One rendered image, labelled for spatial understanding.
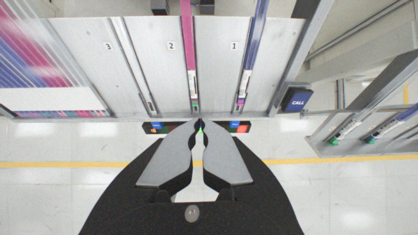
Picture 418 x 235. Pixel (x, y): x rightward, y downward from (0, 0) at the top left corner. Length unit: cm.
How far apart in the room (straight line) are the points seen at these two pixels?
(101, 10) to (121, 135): 90
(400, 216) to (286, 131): 147
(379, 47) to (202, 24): 43
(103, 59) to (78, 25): 5
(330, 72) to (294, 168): 99
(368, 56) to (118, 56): 59
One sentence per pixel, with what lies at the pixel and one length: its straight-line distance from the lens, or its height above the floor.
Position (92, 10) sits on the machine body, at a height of 62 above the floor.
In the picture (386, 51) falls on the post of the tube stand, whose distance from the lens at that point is 51.
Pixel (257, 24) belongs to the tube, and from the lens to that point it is 23.
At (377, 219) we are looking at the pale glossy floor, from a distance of 221.
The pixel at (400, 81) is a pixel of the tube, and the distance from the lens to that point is 38.
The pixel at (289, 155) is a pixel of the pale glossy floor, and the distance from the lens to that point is 131.
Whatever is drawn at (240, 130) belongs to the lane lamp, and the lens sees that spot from 38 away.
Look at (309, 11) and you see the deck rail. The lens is 28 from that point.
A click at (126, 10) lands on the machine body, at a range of 63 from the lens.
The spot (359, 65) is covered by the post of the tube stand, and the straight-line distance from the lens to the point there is 53.
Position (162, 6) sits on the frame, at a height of 66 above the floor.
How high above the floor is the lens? 102
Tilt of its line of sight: 88 degrees down
